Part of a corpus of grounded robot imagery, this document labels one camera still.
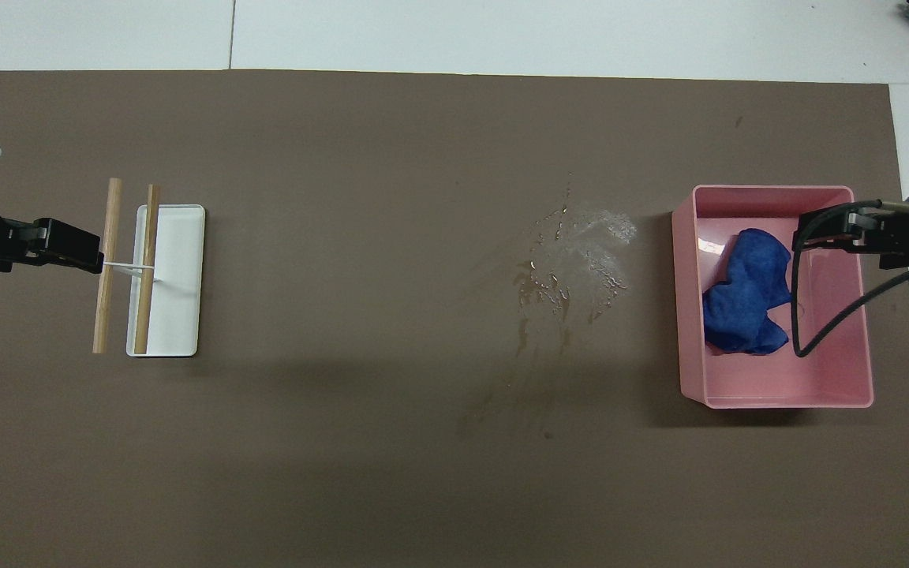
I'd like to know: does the blue towel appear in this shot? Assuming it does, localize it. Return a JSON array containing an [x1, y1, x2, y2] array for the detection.
[[701, 228, 795, 356]]

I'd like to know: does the spilled water puddle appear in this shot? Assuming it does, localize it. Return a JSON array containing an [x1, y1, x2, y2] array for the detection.
[[466, 177, 638, 439]]

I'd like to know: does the wooden rack rod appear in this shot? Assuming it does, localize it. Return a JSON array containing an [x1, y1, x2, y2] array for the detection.
[[133, 185, 162, 355], [92, 177, 123, 354]]

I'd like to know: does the white rectangular tray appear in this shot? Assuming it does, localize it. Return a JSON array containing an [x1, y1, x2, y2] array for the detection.
[[126, 204, 206, 358]]

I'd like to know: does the pink plastic bin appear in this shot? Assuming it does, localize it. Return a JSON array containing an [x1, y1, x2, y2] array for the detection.
[[671, 185, 874, 409]]

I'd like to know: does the brown table mat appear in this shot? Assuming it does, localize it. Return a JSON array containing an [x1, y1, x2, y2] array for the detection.
[[0, 69, 909, 568]]

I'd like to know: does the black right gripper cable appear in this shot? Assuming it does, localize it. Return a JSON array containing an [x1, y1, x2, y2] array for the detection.
[[791, 200, 909, 358]]

